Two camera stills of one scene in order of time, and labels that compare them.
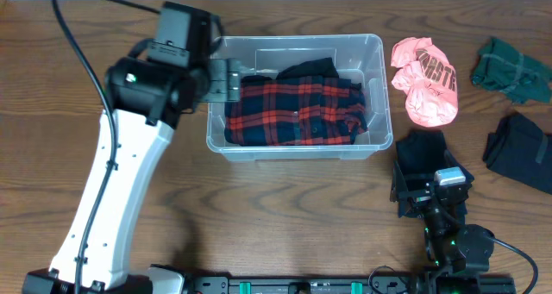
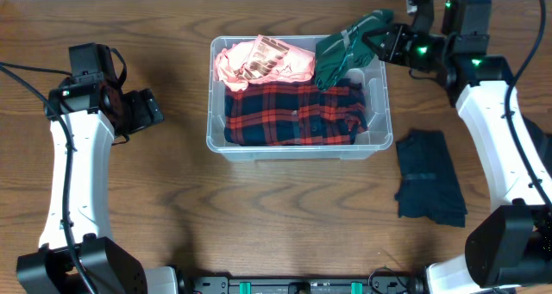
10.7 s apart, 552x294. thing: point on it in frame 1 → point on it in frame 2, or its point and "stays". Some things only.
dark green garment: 500,66 → 336,53
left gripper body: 233,80 → 147,109
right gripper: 400,192 → 397,50
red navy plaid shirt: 304,104 stays
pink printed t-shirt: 428,80 → 261,59
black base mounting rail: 331,284 stays
